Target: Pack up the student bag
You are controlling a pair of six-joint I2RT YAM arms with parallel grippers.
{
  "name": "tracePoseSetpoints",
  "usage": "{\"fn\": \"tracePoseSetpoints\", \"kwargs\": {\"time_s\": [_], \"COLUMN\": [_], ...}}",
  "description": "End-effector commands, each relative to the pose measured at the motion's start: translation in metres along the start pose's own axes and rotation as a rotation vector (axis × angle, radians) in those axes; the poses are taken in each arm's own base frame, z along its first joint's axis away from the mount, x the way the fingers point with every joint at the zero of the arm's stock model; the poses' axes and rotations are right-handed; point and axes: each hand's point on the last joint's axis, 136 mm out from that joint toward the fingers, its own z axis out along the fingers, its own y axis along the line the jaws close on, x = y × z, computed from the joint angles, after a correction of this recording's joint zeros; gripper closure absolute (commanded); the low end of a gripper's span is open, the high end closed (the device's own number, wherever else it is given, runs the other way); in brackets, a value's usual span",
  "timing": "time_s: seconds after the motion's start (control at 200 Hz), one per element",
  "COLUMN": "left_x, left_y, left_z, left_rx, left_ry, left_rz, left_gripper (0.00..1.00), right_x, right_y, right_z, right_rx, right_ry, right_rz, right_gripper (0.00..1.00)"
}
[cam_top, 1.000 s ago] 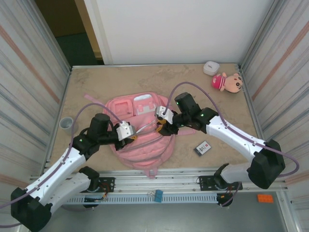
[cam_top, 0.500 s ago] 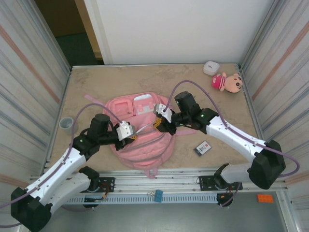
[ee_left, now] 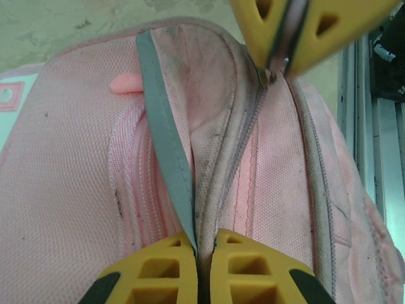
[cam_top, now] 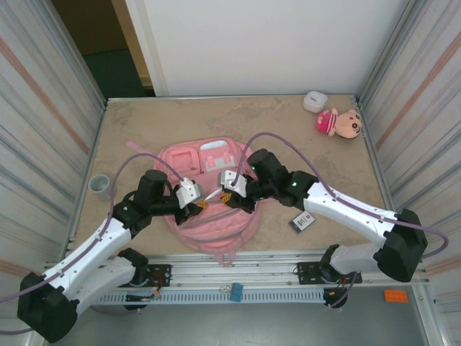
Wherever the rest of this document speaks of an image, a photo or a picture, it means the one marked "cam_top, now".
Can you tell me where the blue binder clip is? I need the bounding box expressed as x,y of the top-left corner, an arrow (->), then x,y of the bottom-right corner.
220,283 -> 245,303

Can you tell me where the orange toy brick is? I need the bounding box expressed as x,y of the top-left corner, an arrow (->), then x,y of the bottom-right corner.
383,289 -> 409,303

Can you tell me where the black white card pack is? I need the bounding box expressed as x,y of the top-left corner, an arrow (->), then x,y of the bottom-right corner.
290,211 -> 316,236

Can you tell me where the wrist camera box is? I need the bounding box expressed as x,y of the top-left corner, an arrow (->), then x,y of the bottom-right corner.
218,169 -> 246,190
175,177 -> 206,210

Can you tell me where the pink school backpack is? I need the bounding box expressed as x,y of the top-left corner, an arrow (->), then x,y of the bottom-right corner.
125,136 -> 261,268

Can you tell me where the slotted grey cable duct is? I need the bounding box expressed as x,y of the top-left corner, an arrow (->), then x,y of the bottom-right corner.
89,290 -> 325,306

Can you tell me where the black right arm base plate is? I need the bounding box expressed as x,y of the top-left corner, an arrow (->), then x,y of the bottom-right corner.
295,262 -> 362,286

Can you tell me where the grey plastic cup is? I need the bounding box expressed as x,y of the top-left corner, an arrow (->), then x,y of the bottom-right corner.
89,174 -> 113,201

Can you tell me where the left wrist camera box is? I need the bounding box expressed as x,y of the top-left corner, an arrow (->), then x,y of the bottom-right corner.
175,177 -> 206,210

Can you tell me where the plush doll pink outfit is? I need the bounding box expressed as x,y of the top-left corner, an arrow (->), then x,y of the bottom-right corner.
315,107 -> 362,141

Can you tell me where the small white case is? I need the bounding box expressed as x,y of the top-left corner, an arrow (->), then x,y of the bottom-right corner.
303,91 -> 328,113

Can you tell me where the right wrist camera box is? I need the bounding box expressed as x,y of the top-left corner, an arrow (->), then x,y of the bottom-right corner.
218,169 -> 246,190

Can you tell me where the aluminium rail frame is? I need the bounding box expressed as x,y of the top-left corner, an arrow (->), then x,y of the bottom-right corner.
39,252 -> 431,290

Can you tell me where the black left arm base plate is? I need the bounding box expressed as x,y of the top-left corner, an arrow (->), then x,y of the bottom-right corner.
143,264 -> 172,288

